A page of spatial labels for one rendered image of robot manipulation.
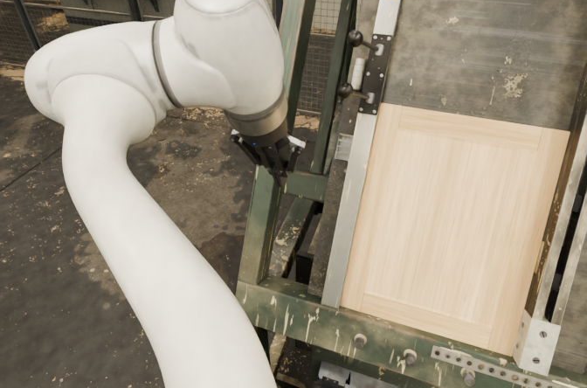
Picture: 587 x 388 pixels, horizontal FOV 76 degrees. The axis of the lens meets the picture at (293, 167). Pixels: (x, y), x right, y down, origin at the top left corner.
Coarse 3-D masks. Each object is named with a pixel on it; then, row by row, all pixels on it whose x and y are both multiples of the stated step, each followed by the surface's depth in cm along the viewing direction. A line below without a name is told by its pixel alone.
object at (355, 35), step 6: (354, 30) 86; (348, 36) 86; (354, 36) 85; (360, 36) 85; (348, 42) 86; (354, 42) 85; (360, 42) 86; (366, 42) 89; (372, 48) 91; (378, 48) 93; (378, 54) 93
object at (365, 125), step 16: (384, 0) 94; (400, 0) 94; (384, 16) 94; (384, 32) 94; (384, 80) 97; (368, 128) 97; (352, 144) 98; (368, 144) 97; (352, 160) 99; (368, 160) 98; (352, 176) 99; (352, 192) 99; (352, 208) 99; (336, 224) 101; (352, 224) 100; (336, 240) 101; (352, 240) 101; (336, 256) 101; (336, 272) 102; (336, 288) 102; (336, 304) 102
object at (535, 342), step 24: (576, 120) 85; (576, 144) 83; (576, 168) 82; (576, 192) 83; (552, 216) 87; (576, 216) 84; (552, 240) 85; (576, 240) 83; (552, 264) 85; (576, 264) 83; (552, 288) 86; (528, 312) 89; (552, 312) 86; (528, 336) 87; (552, 336) 86; (528, 360) 87
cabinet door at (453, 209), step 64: (384, 128) 98; (448, 128) 94; (512, 128) 90; (384, 192) 99; (448, 192) 95; (512, 192) 91; (384, 256) 100; (448, 256) 96; (512, 256) 92; (448, 320) 97; (512, 320) 93
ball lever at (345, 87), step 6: (342, 84) 87; (348, 84) 87; (342, 90) 86; (348, 90) 86; (342, 96) 87; (348, 96) 87; (360, 96) 92; (366, 96) 93; (372, 96) 94; (366, 102) 95; (372, 102) 95
